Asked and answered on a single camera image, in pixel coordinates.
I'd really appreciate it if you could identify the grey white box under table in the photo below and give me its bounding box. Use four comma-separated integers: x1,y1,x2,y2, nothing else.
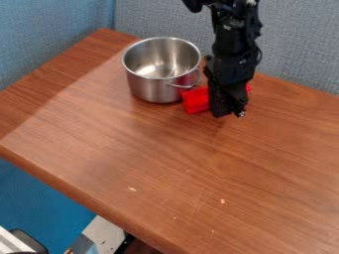
66,215,127,254

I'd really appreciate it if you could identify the metal pot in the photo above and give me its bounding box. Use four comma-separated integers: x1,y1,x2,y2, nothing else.
122,37,202,103

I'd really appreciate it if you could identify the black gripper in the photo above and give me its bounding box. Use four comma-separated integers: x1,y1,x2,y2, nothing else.
205,43,262,118

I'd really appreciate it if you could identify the red plastic block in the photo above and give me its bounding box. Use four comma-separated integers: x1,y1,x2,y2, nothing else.
182,82,253,117

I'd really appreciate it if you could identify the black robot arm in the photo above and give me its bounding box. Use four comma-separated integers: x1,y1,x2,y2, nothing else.
182,0,262,118

